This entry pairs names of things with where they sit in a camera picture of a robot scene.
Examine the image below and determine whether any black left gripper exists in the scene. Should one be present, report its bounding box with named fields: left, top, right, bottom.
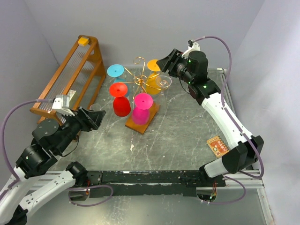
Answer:
left=56, top=105, right=106, bottom=153

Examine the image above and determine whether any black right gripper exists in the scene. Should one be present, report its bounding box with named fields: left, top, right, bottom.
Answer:
left=157, top=48, right=194, bottom=84

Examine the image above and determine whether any clear wine glass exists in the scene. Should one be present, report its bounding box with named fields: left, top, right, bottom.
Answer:
left=155, top=75, right=172, bottom=97
left=89, top=104, right=102, bottom=111

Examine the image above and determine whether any yellow wine glass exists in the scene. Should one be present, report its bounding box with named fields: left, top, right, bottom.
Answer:
left=146, top=59, right=161, bottom=95

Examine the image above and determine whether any red wine glass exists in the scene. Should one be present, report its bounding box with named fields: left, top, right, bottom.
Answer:
left=109, top=82, right=131, bottom=117

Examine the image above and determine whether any blue wine glass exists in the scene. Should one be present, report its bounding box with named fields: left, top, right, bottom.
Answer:
left=107, top=64, right=130, bottom=98

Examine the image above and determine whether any magenta wine glass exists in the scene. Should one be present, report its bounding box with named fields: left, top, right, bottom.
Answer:
left=132, top=93, right=153, bottom=125

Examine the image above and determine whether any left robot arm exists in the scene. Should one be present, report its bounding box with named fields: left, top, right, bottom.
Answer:
left=0, top=107, right=106, bottom=225

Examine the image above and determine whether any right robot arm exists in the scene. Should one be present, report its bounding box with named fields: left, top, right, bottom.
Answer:
left=157, top=49, right=264, bottom=187

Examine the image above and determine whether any wooden dish rack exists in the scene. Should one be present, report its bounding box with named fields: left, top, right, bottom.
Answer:
left=39, top=35, right=106, bottom=110

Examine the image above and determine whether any yellow block on rack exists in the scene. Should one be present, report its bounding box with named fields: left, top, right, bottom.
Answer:
left=78, top=37, right=90, bottom=47

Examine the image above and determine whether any white label card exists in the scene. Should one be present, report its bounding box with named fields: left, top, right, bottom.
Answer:
left=67, top=90, right=77, bottom=105

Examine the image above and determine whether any orange printed card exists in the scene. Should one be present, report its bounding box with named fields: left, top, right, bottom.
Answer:
left=207, top=136, right=229, bottom=158

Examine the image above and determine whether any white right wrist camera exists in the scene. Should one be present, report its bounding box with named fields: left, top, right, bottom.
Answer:
left=181, top=40, right=201, bottom=59

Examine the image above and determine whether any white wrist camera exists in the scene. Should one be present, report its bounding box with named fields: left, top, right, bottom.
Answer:
left=52, top=95, right=75, bottom=116
left=181, top=40, right=201, bottom=59

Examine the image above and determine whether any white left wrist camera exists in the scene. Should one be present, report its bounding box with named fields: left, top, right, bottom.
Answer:
left=52, top=95, right=75, bottom=116

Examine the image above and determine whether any gold wire wine glass rack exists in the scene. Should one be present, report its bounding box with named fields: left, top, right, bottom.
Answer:
left=124, top=57, right=162, bottom=135

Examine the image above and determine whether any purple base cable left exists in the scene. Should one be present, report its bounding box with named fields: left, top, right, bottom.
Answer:
left=63, top=183, right=114, bottom=207

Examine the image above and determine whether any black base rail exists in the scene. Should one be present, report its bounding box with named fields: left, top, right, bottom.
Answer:
left=75, top=170, right=225, bottom=198

